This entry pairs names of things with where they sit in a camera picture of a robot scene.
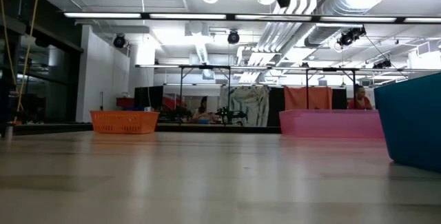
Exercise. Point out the orange plastic basket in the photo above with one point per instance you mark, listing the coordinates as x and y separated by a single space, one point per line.
124 122

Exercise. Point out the black background robot arm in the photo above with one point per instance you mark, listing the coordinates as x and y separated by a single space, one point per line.
229 114

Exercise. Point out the LED light bar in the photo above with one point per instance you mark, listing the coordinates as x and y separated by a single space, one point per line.
262 17

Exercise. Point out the black ceiling spotlight cluster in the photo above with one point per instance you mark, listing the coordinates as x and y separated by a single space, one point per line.
351 36

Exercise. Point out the orange cloth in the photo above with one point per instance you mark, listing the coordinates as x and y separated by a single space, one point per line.
306 98

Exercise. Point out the white patterned drape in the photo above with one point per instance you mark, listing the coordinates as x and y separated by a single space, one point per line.
251 101

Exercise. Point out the black curtain panel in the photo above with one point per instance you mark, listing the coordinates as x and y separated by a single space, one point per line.
275 107

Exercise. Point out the person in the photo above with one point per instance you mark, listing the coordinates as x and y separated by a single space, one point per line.
360 101
203 110

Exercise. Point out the pink plastic bin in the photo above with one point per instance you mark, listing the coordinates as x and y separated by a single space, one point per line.
330 122

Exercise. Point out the black monitor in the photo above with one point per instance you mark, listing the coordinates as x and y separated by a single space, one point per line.
149 97

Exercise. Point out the teal plastic bin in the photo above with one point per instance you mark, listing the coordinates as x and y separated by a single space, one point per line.
413 124

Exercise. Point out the red box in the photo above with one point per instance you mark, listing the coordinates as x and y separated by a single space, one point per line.
124 102

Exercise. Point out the silver metal cylinder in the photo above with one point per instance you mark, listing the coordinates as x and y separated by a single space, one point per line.
8 131

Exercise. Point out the black metal stand frame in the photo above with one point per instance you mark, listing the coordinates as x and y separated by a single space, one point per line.
354 79
229 86

